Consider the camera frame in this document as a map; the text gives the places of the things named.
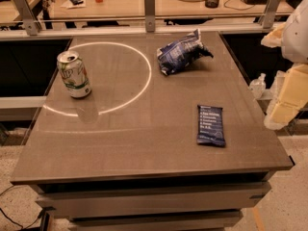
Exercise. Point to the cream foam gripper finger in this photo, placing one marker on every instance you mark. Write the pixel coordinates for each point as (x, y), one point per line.
(293, 96)
(274, 38)

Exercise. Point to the blue chip bag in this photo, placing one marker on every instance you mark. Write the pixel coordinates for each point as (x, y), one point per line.
(176, 56)

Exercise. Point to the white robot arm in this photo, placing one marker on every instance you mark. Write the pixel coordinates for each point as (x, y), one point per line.
(292, 38)

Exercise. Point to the blue rxbar blueberry bar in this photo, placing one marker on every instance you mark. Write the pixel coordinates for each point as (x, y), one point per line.
(210, 126)

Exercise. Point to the clear sanitizer bottle left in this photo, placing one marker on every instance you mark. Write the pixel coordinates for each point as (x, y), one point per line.
(258, 86)

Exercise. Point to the black mesh pen cup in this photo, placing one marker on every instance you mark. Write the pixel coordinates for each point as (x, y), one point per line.
(211, 3)

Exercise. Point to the green white soda can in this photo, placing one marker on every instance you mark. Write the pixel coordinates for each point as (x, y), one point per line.
(74, 74)

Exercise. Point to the grey metal bracket right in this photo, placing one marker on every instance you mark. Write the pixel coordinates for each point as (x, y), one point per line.
(267, 19)

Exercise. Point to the grey metal bracket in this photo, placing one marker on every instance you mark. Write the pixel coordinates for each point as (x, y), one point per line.
(30, 23)
(149, 15)
(267, 19)

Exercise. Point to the grey metal bracket centre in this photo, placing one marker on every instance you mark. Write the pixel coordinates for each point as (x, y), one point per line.
(149, 15)

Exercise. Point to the grey metal bracket left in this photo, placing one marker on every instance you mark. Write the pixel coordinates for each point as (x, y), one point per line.
(30, 23)

